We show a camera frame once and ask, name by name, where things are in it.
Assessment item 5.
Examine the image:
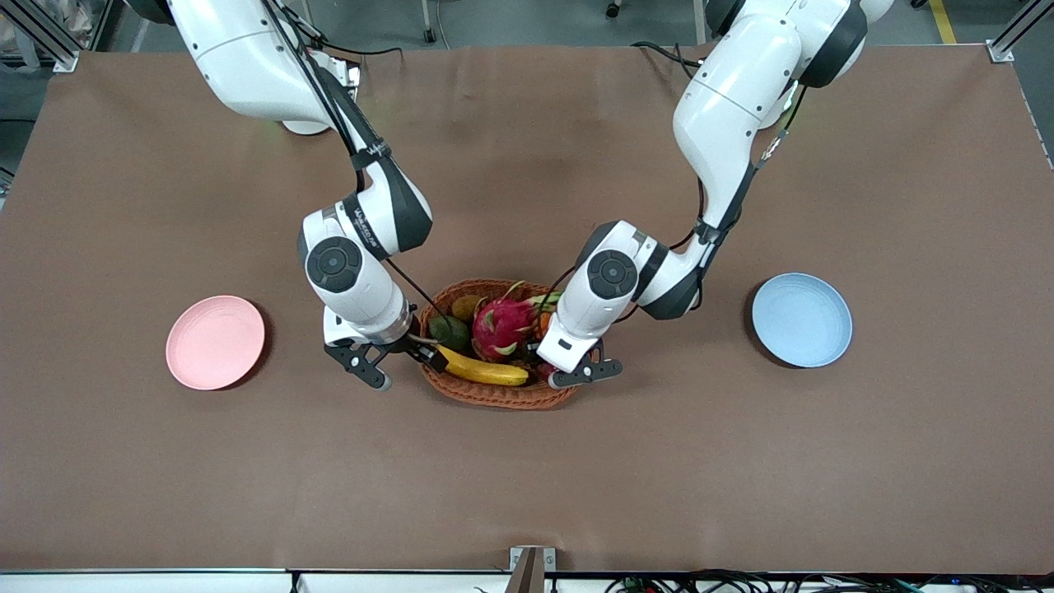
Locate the light blue plate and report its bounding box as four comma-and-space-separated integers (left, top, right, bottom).
751, 273, 854, 369

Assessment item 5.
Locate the brown table cover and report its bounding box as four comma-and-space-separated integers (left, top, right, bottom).
0, 43, 1054, 575

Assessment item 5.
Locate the yellow banana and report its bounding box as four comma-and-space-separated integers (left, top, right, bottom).
436, 344, 529, 387

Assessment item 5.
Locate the tangled black cable bundle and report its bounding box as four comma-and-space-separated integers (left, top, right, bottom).
605, 568, 1054, 593

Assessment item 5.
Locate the pink dragon fruit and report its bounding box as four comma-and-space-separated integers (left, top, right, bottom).
472, 282, 562, 363

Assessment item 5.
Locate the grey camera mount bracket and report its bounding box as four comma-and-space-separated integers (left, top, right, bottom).
509, 546, 557, 593

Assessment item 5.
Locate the green avocado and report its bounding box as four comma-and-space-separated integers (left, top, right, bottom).
428, 314, 472, 353

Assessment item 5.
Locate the brown wicker basket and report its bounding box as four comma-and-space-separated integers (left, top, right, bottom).
416, 278, 602, 410

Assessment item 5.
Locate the black base cable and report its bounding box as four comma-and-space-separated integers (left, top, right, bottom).
632, 41, 701, 79
317, 37, 404, 58

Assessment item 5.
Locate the black left base cable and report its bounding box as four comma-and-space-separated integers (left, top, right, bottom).
632, 41, 701, 79

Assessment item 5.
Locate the pink plate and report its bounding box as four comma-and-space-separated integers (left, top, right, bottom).
166, 295, 266, 391

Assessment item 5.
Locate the black right base cable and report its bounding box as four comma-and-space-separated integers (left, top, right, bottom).
317, 37, 404, 58

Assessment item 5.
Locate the aluminium frame post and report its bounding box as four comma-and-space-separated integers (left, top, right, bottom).
0, 0, 79, 73
988, 0, 1054, 63

